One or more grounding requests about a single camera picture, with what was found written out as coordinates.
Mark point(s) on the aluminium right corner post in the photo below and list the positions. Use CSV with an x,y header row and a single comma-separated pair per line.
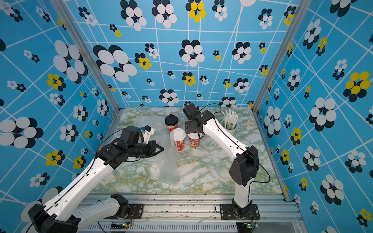
x,y
289,35

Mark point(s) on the translucent plastic carrier bag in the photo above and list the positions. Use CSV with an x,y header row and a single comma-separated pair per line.
x,y
164,165

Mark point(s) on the aluminium corner post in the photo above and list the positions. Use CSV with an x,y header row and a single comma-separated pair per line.
x,y
289,35
76,36

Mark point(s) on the red cup white lid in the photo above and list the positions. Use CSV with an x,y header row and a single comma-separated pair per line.
x,y
179,138

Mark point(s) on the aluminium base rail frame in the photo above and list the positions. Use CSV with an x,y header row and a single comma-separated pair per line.
x,y
202,213

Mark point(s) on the white paper straws bundle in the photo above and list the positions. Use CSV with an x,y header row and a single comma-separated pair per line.
x,y
230,117

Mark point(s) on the green straw holder cup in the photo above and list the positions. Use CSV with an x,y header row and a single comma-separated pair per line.
x,y
230,129

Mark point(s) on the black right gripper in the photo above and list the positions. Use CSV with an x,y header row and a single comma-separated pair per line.
x,y
188,127

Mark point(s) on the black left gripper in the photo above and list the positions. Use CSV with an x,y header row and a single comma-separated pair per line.
x,y
153,146

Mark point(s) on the aluminium left corner post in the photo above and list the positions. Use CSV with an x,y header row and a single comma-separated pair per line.
x,y
76,36

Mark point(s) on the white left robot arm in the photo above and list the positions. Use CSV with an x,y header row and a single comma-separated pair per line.
x,y
61,214

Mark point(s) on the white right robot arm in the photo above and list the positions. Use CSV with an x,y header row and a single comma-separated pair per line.
x,y
245,168

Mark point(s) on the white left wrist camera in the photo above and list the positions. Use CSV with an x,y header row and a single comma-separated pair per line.
x,y
147,132

